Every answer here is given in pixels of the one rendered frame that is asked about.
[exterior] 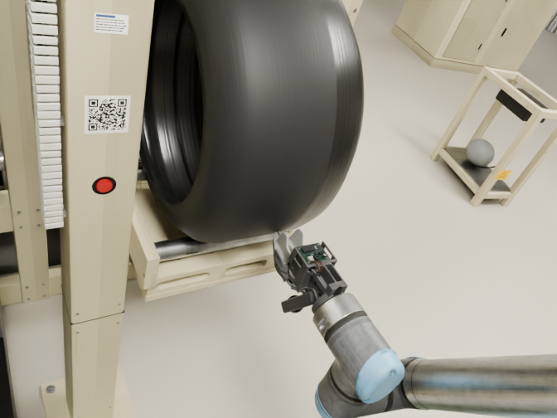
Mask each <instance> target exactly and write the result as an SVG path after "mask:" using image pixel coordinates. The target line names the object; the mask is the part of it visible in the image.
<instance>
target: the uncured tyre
mask: <svg viewBox="0 0 557 418"><path fill-rule="evenodd" d="M364 98H365V92H364V76H363V69H362V63H361V54H360V51H359V46H358V44H357V40H356V36H355V33H354V31H353V28H352V25H351V21H350V18H349V16H348V14H347V11H346V9H345V7H344V4H343V2H342V0H155V1H154V9H153V25H152V34H151V42H150V51H149V59H148V75H147V84H146V92H145V100H144V109H143V125H142V133H141V142H140V150H139V154H140V158H141V162H142V165H143V171H144V173H145V177H146V179H147V182H148V185H149V188H150V191H151V193H152V195H153V198H154V200H155V202H156V203H157V206H158V208H159V209H160V211H161V212H162V214H163V215H164V216H165V217H166V218H167V220H168V221H169V222H171V223H172V224H173V225H174V226H175V227H177V228H178V229H179V230H181V231H182V232H184V233H185V234H187V235H188V236H190V237H191V238H192V239H194V240H196V241H203V242H210V243H224V242H229V241H237V240H242V239H246V238H251V237H256V236H264V235H269V234H273V233H274V232H276V231H281V232H283V231H291V230H294V229H296V228H299V227H300V226H303V225H304V224H306V223H308V222H310V221H311V220H313V219H315V218H316V217H318V216H319V215H320V214H322V213H323V212H324V211H325V210H326V209H327V208H328V206H329V205H330V204H331V203H332V201H333V200H334V198H335V197H336V195H337V194H338V193H339V191H340V189H341V186H342V184H343V183H344V181H345V179H346V175H347V174H348V171H349V169H350V167H351V164H352V161H353V158H354V157H355V154H356V149H357V146H358V143H359V139H360V135H361V127H362V121H363V114H364Z"/></svg>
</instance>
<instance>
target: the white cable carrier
mask: <svg viewBox="0 0 557 418"><path fill-rule="evenodd" d="M41 1H42V2H41ZM47 1H48V2H47ZM55 2H56V0H35V2H33V1H32V0H27V10H28V12H27V20H28V23H27V25H28V31H29V32H30V33H29V40H30V51H31V53H30V58H31V70H32V73H31V77H32V87H33V90H32V91H33V92H32V93H33V104H34V112H35V121H36V122H35V127H36V144H37V146H36V149H37V157H38V159H37V163H38V172H39V184H40V197H41V215H42V219H43V222H44V227H45V229H52V228H58V227H63V226H64V222H63V217H66V210H65V207H63V192H62V171H61V170H62V166H61V128H60V126H65V123H64V117H63V114H61V112H60V109H61V107H60V102H59V101H60V95H59V89H60V87H59V85H58V84H60V77H59V76H58V75H59V66H58V65H59V58H58V56H57V55H58V48H57V44H58V38H57V35H58V27H57V25H56V24H57V15H56V13H57V6H56V3H55ZM48 12H50V13H48Z"/></svg>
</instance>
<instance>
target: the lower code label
mask: <svg viewBox="0 0 557 418"><path fill-rule="evenodd" d="M130 100H131V95H85V134H107V133H127V132H128V122H129V111H130Z"/></svg>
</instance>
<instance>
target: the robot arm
mask: <svg viewBox="0 0 557 418"><path fill-rule="evenodd" d="M325 247H326V248H327V250H328V252H329V253H330V254H331V256H332V258H331V259H330V257H329V256H328V254H327V253H326V251H325V250H324V249H325ZM273 251H274V266H275V269H276V271H277V272H278V274H279V275H280V276H281V277H282V279H283V282H287V283H288V285H289V286H290V287H291V289H293V290H296V291H297V293H301V292H302V294H301V295H292V296H290V297H289V298H288V299H287V300H284V301H282V302H281V305H282V309H283V312H284V313H288V312H291V313H294V314H296V313H299V312H301V311H302V310H303V308H306V307H309V306H312V312H313V314H314V315H313V319H312V321H313V323H314V324H315V326H316V327H317V330H318V331H319V333H320V334H321V335H322V337H323V339H324V341H325V343H326V345H327V346H328V348H329V349H330V351H331V352H332V355H333V356H334V358H335V360H334V362H333V363H332V365H331V366H330V368H329V369H328V371H327V373H326V375H325V376H324V378H323V379H322V380H321V381H320V382H319V383H318V386H317V390H316V393H315V405H316V408H317V411H318V413H319V415H320V416H321V417H322V418H358V417H362V416H371V415H375V414H380V413H385V412H389V411H397V410H403V409H415V410H423V411H430V410H436V411H451V412H458V413H466V414H474V415H482V416H496V417H504V418H557V353H555V354H536V355H517V356H498V357H461V358H442V359H426V358H423V357H407V358H405V359H399V357H398V355H397V353H396V351H395V350H393V349H392V348H391V347H390V345H389V344H388V343H387V342H386V340H385V339H384V337H383V336H382V334H381V333H380V331H379V330H378V328H377V327H376V326H375V325H374V324H373V322H372V321H371V319H370V318H369V316H368V315H367V314H366V311H365V310H364V309H363V308H362V306H361V304H360V303H359V302H358V300H357V299H356V297H355V296H354V294H351V293H345V290H346V288H347V286H348V285H347V283H346V282H345V280H344V279H343V278H342V277H341V275H340V274H339V273H338V271H337V270H336V268H335V267H334V266H335V264H336V262H337V258H336V257H335V256H334V254H333V253H332V252H331V250H330V249H329V248H328V246H327V245H326V243H325V242H324V241H323V242H322V244H321V245H320V244H319V242H318V243H314V244H310V245H304V244H303V232H302V231H301V230H300V229H297V230H296V231H295V232H294V233H293V234H292V235H291V236H288V235H287V233H286V232H285V231H284V232H281V231H276V232H274V238H273Z"/></svg>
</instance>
